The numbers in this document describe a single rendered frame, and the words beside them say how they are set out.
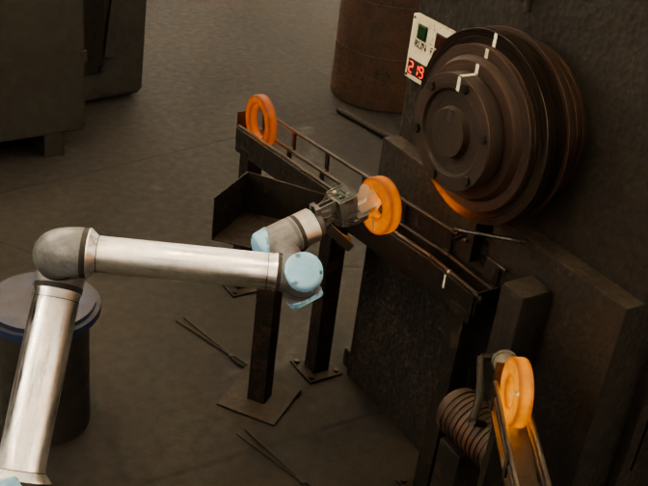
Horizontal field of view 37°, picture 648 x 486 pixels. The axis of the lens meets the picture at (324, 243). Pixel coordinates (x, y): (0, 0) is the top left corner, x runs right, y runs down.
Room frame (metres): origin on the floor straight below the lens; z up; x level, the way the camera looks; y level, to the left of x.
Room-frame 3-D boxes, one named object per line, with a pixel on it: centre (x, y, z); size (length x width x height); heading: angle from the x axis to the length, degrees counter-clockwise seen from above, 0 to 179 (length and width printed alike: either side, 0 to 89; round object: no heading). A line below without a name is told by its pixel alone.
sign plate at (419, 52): (2.54, -0.25, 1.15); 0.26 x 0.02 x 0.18; 35
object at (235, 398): (2.46, 0.16, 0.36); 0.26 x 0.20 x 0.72; 70
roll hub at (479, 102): (2.15, -0.27, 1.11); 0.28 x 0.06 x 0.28; 35
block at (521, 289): (2.02, -0.50, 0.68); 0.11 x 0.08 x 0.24; 125
